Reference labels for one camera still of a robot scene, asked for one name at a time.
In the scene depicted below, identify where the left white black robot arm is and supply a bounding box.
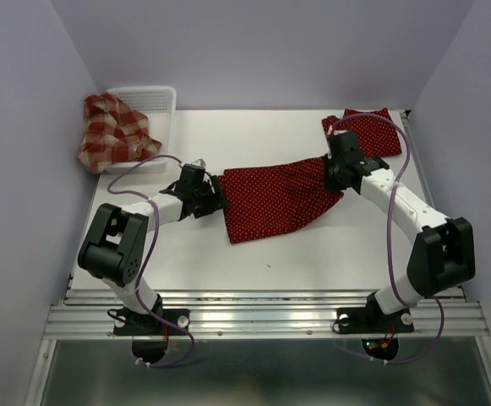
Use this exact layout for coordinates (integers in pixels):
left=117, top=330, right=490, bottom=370
left=78, top=163, right=228, bottom=333

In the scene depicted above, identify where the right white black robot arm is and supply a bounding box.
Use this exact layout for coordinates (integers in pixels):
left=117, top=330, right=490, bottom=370
left=322, top=131, right=476, bottom=330

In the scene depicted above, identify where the white plastic basket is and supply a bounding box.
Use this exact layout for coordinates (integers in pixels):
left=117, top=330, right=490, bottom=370
left=104, top=85, right=177, bottom=175

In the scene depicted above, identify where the red cream plaid skirt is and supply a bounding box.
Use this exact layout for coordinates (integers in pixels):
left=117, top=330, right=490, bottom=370
left=78, top=92, right=163, bottom=174

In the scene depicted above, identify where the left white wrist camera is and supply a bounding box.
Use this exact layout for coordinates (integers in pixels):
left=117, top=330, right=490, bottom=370
left=190, top=158, right=206, bottom=168

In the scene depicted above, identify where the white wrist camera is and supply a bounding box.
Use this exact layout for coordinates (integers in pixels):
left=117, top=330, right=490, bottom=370
left=325, top=125, right=337, bottom=137
left=190, top=158, right=206, bottom=168

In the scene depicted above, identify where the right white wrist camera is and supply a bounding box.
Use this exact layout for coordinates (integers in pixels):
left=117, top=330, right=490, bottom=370
left=325, top=125, right=337, bottom=137

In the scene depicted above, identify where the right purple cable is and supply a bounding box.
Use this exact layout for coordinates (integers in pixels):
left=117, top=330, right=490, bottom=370
left=325, top=112, right=445, bottom=365

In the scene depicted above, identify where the purple cable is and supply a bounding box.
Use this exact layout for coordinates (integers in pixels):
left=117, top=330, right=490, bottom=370
left=325, top=112, right=445, bottom=365
left=107, top=155, right=196, bottom=368

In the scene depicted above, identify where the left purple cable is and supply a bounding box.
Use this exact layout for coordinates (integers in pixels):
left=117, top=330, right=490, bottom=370
left=107, top=155, right=196, bottom=368

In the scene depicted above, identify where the aluminium rail frame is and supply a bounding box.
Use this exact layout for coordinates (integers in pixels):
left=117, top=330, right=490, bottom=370
left=25, top=107, right=491, bottom=406

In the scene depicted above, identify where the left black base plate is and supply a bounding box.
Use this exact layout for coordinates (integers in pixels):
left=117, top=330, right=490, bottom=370
left=106, top=307, right=186, bottom=337

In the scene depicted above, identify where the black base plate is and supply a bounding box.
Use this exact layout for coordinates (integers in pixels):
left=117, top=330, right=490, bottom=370
left=106, top=307, right=186, bottom=337
left=331, top=306, right=414, bottom=335

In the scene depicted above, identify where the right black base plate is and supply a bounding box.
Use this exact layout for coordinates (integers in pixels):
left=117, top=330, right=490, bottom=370
left=331, top=306, right=414, bottom=335

